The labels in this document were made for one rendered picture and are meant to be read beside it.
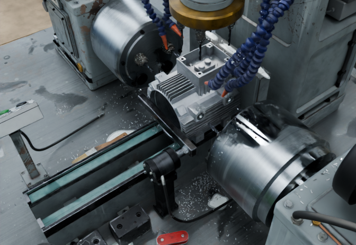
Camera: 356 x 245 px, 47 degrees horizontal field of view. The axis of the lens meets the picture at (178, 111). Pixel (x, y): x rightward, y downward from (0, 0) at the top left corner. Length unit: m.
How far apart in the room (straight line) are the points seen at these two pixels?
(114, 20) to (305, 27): 0.56
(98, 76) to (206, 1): 0.70
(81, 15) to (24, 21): 1.92
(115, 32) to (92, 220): 0.54
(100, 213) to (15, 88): 0.70
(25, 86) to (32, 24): 1.59
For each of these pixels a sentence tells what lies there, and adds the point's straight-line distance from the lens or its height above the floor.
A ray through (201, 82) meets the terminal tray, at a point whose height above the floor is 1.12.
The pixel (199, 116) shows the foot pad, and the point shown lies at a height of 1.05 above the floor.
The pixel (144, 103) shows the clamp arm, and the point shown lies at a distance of 1.17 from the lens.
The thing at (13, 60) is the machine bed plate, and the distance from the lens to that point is 1.82.
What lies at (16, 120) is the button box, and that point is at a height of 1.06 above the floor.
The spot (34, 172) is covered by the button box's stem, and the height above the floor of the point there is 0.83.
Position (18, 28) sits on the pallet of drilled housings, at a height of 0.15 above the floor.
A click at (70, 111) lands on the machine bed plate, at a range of 1.52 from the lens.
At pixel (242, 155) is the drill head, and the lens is 0.92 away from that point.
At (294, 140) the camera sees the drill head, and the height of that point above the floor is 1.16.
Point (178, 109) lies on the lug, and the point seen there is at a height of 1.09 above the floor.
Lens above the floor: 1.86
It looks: 47 degrees down
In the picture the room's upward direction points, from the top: 2 degrees counter-clockwise
